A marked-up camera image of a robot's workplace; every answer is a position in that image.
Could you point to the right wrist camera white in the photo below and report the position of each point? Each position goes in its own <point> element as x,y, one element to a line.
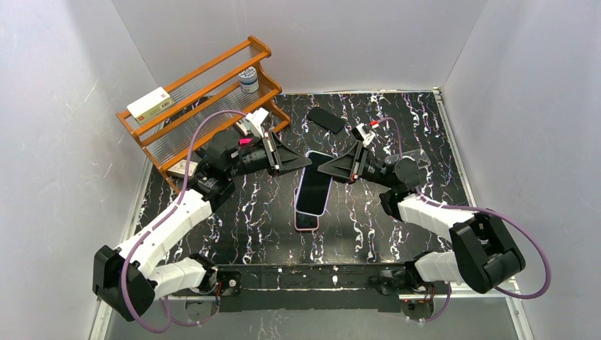
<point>365,133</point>

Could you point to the orange wooden shelf rack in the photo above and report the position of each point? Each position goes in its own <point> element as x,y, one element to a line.
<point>209,95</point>

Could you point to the beige staples box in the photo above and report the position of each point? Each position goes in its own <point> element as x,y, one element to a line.
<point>182,168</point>

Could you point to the purple phone black screen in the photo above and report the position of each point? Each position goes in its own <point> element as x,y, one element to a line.
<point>306,221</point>

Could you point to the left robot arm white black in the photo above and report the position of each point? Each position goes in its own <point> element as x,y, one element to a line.
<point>129,277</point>

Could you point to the pink phone case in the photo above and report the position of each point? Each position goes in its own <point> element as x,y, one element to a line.
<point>305,226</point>

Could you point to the white teal stapler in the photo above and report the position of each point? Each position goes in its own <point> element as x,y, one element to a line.
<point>242,128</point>

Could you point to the dark teal phone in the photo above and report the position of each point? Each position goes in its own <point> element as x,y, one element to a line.
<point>313,185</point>

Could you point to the lilac phone case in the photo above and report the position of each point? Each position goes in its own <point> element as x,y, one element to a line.
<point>328,190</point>

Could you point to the white blue round jar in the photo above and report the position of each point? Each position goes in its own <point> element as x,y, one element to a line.
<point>248,80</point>

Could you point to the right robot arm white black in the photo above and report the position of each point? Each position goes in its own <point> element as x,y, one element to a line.
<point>483,254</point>

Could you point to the black phone case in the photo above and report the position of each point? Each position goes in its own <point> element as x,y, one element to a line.
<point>325,119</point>

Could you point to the white cardboard box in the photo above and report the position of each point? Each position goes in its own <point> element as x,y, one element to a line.
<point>150,105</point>

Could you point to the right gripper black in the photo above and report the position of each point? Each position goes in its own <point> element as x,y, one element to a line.
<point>355,163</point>

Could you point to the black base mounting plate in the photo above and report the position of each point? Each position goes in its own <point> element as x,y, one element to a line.
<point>388,287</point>

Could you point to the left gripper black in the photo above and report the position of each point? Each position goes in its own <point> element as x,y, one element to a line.
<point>271,153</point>

